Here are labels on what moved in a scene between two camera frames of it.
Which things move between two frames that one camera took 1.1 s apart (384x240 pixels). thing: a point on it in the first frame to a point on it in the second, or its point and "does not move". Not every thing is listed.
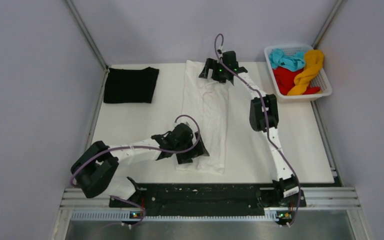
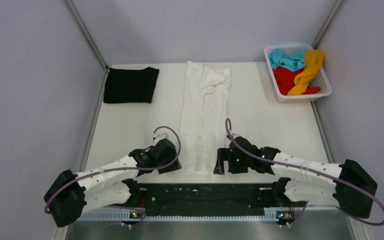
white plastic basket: x=320 y=79 does not move
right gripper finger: x=209 y=64 to x=223 y=154
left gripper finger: x=202 y=150 to x=175 y=165
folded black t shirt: x=130 y=86 does not move
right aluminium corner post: x=339 y=4 does not move
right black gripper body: x=218 y=73 to x=238 y=165
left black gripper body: x=180 y=146 to x=163 y=161
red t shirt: x=283 y=81 does not move
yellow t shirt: x=313 y=62 does not move
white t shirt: x=204 y=107 does not move
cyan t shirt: x=291 y=63 does not move
